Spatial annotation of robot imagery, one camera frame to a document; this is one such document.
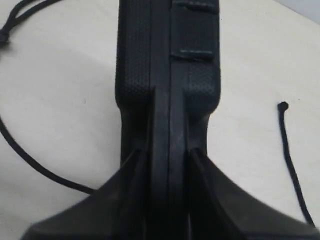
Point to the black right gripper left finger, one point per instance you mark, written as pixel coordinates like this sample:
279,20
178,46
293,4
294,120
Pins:
116,211

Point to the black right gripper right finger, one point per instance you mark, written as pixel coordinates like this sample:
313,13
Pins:
221,210

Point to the black plastic carry case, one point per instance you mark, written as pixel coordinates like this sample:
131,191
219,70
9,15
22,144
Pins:
166,86

